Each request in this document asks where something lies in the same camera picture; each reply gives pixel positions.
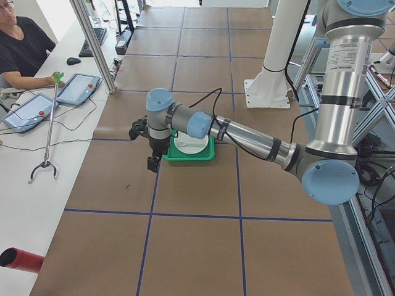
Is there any red tube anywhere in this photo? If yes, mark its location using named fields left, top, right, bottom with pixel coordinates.
left=1, top=247, right=44, bottom=274

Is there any pale green plastic fork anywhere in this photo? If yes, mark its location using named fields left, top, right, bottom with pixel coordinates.
left=175, top=142, right=205, bottom=147

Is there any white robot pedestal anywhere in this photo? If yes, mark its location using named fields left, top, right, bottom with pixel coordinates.
left=244, top=0, right=310, bottom=109

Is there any white round plate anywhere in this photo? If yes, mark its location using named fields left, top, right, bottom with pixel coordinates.
left=174, top=132, right=209, bottom=154

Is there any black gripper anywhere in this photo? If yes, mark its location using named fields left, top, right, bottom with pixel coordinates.
left=147, top=138, right=168, bottom=172

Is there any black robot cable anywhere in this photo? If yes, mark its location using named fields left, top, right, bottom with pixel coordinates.
left=188, top=88, right=320, bottom=155

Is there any black keyboard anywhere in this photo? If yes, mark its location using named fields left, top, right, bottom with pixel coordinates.
left=78, top=27, right=108, bottom=59

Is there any person in black shirt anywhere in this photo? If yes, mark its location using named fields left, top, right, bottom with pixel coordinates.
left=1, top=1, right=56, bottom=89

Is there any aluminium side frame rail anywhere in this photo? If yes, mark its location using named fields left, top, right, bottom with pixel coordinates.
left=304, top=46, right=395, bottom=296

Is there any near blue teach pendant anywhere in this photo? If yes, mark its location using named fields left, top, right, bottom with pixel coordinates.
left=1, top=93, right=52, bottom=133

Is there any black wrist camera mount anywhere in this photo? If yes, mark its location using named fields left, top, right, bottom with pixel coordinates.
left=128, top=115, right=149, bottom=141

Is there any black computer mouse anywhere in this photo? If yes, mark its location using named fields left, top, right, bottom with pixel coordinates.
left=66, top=57, right=81, bottom=65

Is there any green plastic tray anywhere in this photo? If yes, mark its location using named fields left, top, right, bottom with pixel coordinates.
left=164, top=129, right=215, bottom=162

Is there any far blue teach pendant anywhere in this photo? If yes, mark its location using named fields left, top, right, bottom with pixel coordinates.
left=57, top=73, right=100, bottom=106

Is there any aluminium frame post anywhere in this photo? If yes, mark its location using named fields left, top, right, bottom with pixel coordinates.
left=70, top=0, right=116, bottom=94

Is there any blue teach pendant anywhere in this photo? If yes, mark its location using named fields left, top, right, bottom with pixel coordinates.
left=57, top=73, right=100, bottom=106
left=1, top=93, right=52, bottom=133

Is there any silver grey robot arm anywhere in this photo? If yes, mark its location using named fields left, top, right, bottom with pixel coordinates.
left=144, top=1, right=394, bottom=205

